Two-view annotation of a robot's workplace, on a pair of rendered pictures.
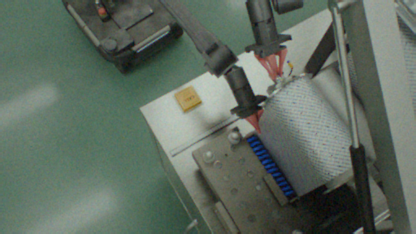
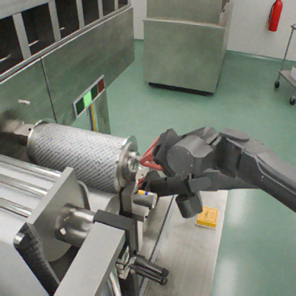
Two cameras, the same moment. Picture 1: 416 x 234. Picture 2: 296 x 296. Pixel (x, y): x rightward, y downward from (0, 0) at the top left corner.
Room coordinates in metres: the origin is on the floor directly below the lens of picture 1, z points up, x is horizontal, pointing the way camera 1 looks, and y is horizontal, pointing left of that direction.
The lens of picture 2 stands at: (0.86, -0.42, 1.72)
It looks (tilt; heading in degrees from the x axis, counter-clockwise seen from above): 40 degrees down; 146
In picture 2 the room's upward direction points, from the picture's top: straight up
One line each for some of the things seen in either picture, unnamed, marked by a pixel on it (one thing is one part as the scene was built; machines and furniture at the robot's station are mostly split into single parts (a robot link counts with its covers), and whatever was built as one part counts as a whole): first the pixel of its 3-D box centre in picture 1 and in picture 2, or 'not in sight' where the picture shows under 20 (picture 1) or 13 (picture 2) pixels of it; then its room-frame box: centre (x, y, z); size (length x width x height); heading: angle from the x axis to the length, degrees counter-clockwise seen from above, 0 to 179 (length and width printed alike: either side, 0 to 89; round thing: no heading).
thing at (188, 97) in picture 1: (188, 98); (207, 216); (0.50, 0.07, 0.91); 0.07 x 0.07 x 0.02; 38
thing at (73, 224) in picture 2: not in sight; (80, 226); (0.59, -0.38, 1.33); 0.06 x 0.06 x 0.06; 38
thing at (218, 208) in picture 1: (224, 219); not in sight; (0.11, -0.09, 0.96); 0.10 x 0.03 x 0.11; 38
